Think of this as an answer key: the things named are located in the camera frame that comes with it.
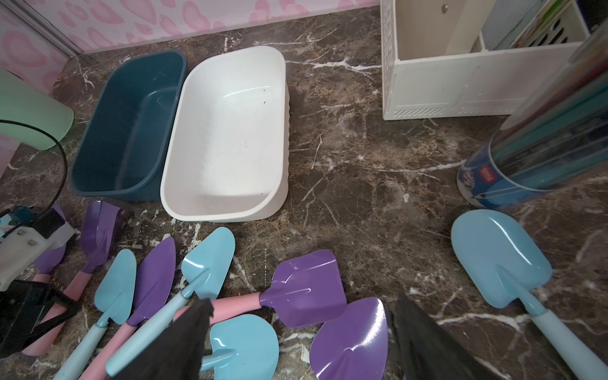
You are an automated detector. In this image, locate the blue shovel far right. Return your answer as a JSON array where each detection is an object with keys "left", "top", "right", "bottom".
[{"left": 451, "top": 209, "right": 607, "bottom": 379}]

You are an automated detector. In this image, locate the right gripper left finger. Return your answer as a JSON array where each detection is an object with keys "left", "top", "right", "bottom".
[{"left": 112, "top": 299, "right": 214, "bottom": 379}]

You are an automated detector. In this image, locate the green pen holder cup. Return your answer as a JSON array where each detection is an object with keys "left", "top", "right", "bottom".
[{"left": 1, "top": 69, "right": 74, "bottom": 150}]

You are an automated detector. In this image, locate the blue pointed shovel left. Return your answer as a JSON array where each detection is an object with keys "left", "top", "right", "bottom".
[{"left": 54, "top": 249, "right": 137, "bottom": 379}]

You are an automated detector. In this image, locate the purple pointed shovel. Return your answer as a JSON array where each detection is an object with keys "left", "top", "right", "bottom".
[
  {"left": 310, "top": 297, "right": 389, "bottom": 379},
  {"left": 80, "top": 237, "right": 176, "bottom": 380}
]

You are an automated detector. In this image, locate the blue pointed shovel middle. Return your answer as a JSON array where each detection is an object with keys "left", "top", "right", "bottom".
[{"left": 105, "top": 226, "right": 236, "bottom": 377}]

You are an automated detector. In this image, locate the blue pointed shovel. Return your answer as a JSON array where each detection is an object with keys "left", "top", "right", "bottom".
[
  {"left": 105, "top": 226, "right": 236, "bottom": 377},
  {"left": 54, "top": 249, "right": 137, "bottom": 379}
]

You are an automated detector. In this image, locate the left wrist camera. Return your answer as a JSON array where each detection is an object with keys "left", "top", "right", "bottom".
[{"left": 1, "top": 208, "right": 74, "bottom": 292}]

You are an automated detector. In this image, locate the white storage box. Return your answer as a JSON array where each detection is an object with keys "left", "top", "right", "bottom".
[{"left": 160, "top": 46, "right": 290, "bottom": 223}]

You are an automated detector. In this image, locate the purple square shovel pink handle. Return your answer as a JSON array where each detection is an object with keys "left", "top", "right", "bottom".
[{"left": 22, "top": 200, "right": 120, "bottom": 357}]

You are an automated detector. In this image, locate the blue lid pencil tube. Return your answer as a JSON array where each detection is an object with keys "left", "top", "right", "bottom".
[{"left": 457, "top": 23, "right": 607, "bottom": 210}]

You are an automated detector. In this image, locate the dark teal storage box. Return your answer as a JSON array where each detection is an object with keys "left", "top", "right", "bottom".
[{"left": 71, "top": 50, "right": 188, "bottom": 202}]

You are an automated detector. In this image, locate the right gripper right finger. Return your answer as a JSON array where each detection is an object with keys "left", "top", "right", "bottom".
[{"left": 393, "top": 293, "right": 498, "bottom": 379}]

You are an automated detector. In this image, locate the white desk file organizer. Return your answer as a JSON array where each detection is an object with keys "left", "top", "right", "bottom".
[{"left": 380, "top": 1, "right": 589, "bottom": 120}]

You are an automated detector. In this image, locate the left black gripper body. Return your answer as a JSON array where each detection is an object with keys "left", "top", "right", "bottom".
[{"left": 1, "top": 280, "right": 79, "bottom": 359}]

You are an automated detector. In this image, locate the blue round shovel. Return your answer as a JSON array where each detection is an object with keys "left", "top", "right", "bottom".
[{"left": 200, "top": 314, "right": 280, "bottom": 380}]

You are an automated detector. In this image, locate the purple square shovel middle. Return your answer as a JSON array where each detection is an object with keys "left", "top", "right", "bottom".
[{"left": 172, "top": 249, "right": 348, "bottom": 329}]

